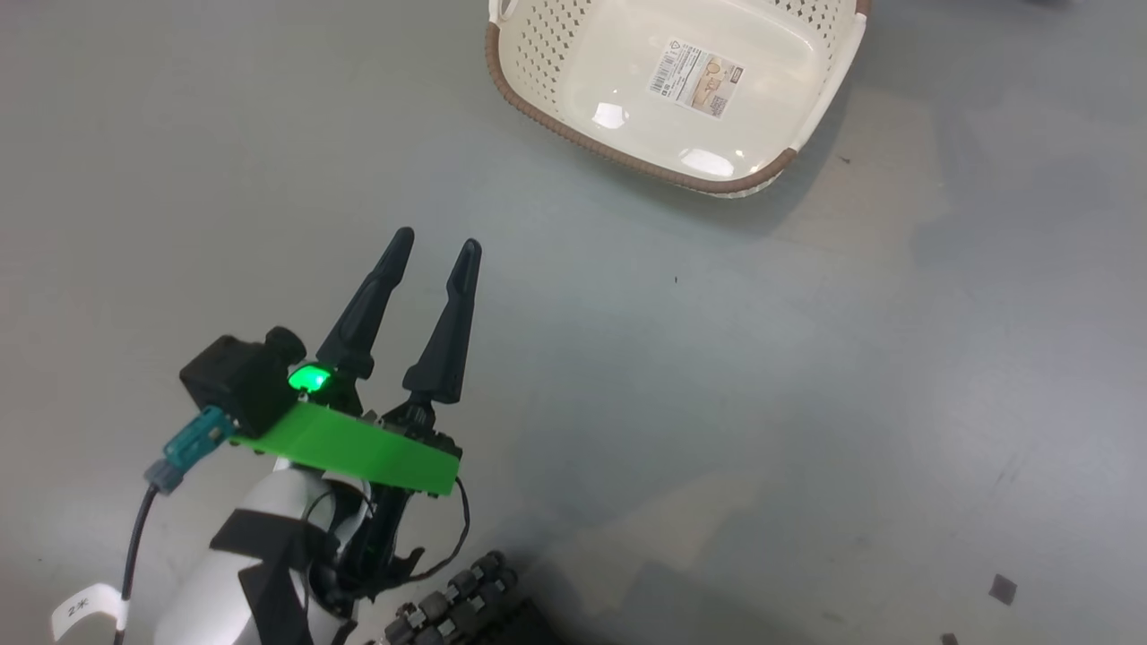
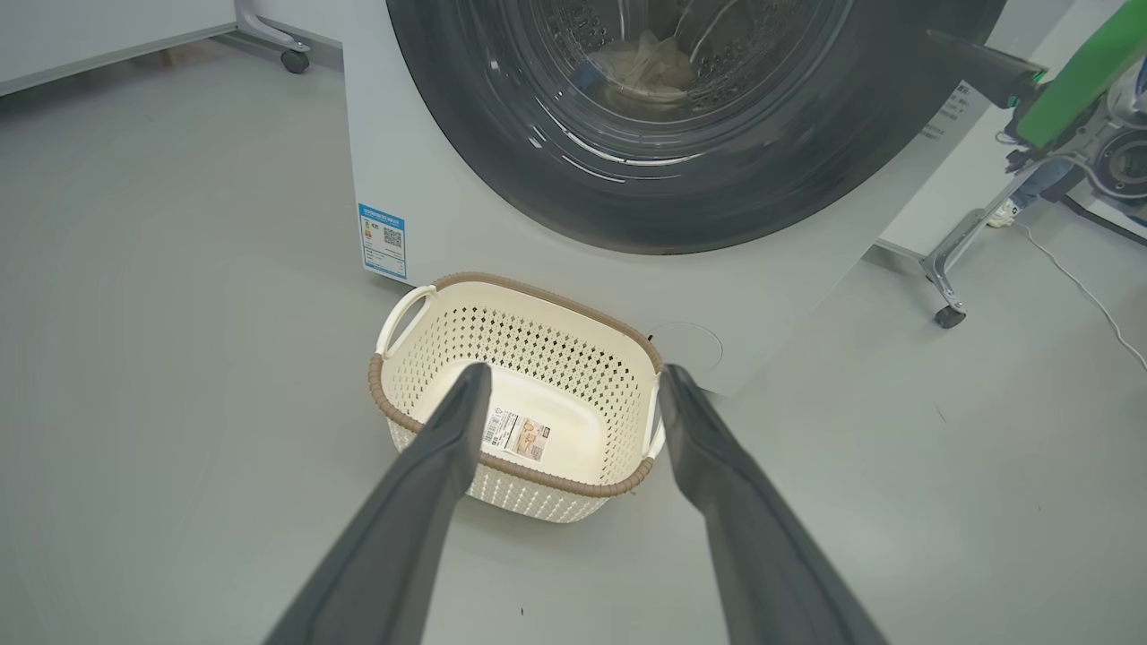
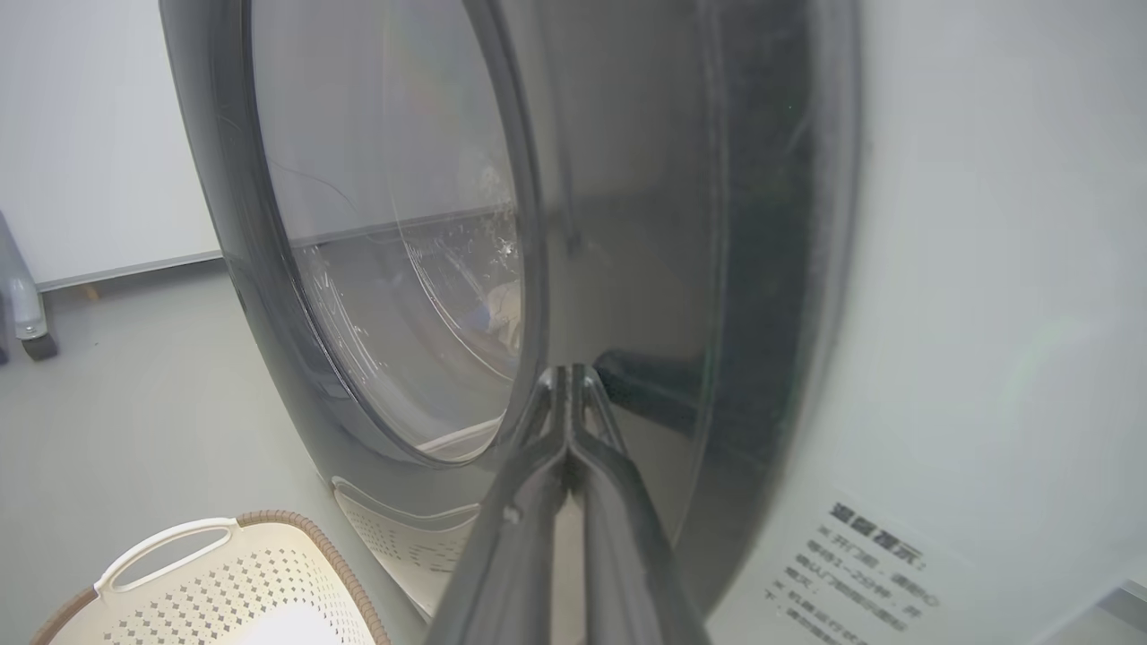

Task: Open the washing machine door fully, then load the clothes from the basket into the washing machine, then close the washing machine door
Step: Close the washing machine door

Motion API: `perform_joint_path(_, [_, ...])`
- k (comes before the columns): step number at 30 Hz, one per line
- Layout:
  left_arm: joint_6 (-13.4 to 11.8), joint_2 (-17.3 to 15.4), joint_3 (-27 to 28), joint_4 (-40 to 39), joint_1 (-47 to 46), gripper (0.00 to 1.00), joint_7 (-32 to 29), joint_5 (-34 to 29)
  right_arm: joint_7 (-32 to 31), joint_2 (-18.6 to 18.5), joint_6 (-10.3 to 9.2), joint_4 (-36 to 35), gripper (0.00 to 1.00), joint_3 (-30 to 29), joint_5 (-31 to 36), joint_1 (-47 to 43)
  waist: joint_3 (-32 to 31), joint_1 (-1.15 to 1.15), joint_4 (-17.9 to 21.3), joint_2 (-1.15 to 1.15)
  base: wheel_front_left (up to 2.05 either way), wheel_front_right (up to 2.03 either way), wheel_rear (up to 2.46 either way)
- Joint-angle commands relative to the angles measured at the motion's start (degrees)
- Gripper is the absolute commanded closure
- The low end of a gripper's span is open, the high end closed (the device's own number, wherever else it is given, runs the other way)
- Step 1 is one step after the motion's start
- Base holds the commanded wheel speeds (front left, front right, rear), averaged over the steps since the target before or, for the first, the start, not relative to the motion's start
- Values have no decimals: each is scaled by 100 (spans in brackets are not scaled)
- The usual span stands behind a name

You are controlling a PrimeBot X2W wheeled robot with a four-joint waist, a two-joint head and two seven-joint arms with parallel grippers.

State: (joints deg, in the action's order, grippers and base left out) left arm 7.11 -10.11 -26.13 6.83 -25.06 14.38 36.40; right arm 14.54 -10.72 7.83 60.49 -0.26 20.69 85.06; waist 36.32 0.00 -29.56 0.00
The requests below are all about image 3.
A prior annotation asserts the metal stand leg with caster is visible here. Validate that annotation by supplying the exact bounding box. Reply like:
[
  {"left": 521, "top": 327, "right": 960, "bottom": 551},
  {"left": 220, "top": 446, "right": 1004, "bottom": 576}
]
[{"left": 0, "top": 211, "right": 60, "bottom": 364}]

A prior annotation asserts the cream cloth garment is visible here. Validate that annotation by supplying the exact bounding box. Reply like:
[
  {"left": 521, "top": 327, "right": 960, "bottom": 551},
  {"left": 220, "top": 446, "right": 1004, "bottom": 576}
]
[{"left": 489, "top": 279, "right": 526, "bottom": 353}]

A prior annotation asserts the white partition panel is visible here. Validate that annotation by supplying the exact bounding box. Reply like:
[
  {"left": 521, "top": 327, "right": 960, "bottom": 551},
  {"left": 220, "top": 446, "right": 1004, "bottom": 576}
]
[{"left": 0, "top": 0, "right": 224, "bottom": 293}]

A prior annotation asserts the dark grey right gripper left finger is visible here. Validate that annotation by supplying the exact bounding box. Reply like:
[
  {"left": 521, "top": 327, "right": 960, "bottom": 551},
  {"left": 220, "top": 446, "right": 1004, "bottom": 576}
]
[{"left": 428, "top": 365, "right": 574, "bottom": 645}]

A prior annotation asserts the black text notice label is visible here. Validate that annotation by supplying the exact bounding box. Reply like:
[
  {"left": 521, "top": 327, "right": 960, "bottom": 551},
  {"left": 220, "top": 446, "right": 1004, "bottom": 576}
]
[{"left": 762, "top": 502, "right": 944, "bottom": 645}]

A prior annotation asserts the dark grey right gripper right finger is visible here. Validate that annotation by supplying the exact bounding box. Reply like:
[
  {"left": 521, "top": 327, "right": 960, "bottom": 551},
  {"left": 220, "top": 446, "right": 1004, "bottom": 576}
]
[{"left": 565, "top": 365, "right": 709, "bottom": 645}]

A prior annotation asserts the white front-load washing machine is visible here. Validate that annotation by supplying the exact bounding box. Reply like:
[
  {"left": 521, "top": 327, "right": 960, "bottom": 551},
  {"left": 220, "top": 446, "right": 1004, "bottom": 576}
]
[{"left": 706, "top": 0, "right": 1147, "bottom": 645}]

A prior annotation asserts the dark round glass washer door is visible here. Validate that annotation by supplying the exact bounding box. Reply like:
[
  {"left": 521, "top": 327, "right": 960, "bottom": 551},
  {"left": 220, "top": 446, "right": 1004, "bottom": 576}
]
[{"left": 160, "top": 0, "right": 864, "bottom": 645}]

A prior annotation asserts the cream perforated laundry basket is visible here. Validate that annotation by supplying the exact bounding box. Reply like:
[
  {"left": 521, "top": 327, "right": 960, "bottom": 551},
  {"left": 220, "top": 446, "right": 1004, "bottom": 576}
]
[{"left": 31, "top": 511, "right": 392, "bottom": 645}]

